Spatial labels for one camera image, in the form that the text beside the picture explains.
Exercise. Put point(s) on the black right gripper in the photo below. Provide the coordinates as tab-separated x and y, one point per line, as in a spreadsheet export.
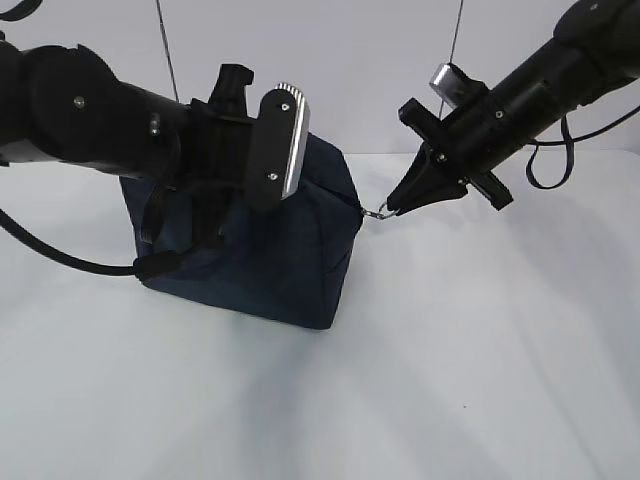
456	152

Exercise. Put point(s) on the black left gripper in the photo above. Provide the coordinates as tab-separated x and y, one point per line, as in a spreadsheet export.
214	141

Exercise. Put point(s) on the dark navy lunch bag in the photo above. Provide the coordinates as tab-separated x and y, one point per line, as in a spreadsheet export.
288	265

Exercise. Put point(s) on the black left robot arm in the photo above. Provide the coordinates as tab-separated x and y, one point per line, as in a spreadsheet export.
66	104

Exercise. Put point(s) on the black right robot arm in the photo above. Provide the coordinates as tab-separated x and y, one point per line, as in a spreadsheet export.
594	50

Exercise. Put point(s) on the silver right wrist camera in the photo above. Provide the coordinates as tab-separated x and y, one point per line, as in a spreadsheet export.
454	87

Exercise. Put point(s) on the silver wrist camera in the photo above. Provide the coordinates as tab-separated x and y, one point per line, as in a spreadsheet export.
277	147
454	87

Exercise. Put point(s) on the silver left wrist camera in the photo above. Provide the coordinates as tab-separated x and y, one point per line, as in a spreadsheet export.
277	147

